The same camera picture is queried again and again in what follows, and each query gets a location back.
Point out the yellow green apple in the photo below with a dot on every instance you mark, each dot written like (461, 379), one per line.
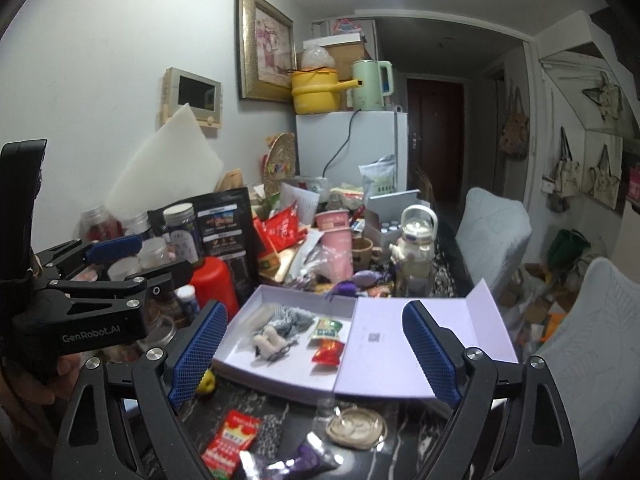
(207, 384)

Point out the green white snack packet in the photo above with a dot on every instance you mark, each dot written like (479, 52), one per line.
(327, 329)

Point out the dark label glass jar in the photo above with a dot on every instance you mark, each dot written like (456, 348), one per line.
(184, 233)

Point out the wall intercom panel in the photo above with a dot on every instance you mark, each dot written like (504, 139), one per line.
(204, 96)

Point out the white mini fridge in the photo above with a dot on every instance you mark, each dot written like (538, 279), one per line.
(336, 145)

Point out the purple white snack bag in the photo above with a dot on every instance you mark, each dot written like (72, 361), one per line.
(312, 457)

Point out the pink cup stack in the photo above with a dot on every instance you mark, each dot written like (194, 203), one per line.
(336, 240)

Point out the red snack bag in clutter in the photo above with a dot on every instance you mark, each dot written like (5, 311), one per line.
(283, 228)

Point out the hanging tote bag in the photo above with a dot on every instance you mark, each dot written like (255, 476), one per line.
(565, 182)

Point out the woven round mat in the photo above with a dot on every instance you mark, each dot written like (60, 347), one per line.
(279, 163)

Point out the red flat snack packet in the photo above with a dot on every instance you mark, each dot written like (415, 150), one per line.
(235, 435)

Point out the white quilted chair far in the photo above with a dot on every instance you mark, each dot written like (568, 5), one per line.
(492, 238)

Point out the white foam board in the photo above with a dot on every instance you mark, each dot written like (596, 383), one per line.
(176, 163)

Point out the white quilted chair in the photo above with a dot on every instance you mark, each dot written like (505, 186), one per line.
(594, 360)
(492, 238)

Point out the gold framed picture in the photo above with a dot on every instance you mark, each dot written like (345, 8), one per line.
(266, 52)

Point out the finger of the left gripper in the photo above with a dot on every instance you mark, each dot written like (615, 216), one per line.
(100, 252)
(135, 279)

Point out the black white checkered cloth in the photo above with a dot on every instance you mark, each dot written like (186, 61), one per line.
(269, 436)

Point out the white glass teapot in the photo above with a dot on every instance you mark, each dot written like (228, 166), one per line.
(414, 253)

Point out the lavender open gift box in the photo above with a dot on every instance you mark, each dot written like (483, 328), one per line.
(377, 361)

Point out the white quilted chair near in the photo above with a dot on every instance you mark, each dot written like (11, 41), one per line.
(594, 360)

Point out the yellow pot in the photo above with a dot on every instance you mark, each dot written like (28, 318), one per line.
(319, 91)

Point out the green electric kettle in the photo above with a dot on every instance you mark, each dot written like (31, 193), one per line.
(377, 83)

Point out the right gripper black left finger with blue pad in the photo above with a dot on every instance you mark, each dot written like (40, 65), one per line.
(96, 440)

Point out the red gold snack packet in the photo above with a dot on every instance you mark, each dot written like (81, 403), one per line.
(329, 353)

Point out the red cylindrical canister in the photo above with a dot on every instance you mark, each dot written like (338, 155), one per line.
(213, 281)

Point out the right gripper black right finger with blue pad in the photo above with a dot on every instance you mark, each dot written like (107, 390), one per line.
(508, 420)

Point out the red lidded spice jar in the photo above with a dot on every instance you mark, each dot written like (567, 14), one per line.
(98, 225)

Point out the bag of rubber bands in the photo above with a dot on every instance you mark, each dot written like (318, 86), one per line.
(350, 425)

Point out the black snack pouch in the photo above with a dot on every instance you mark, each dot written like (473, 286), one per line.
(225, 224)

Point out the blue white tube bottle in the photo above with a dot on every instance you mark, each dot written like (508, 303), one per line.
(186, 295)

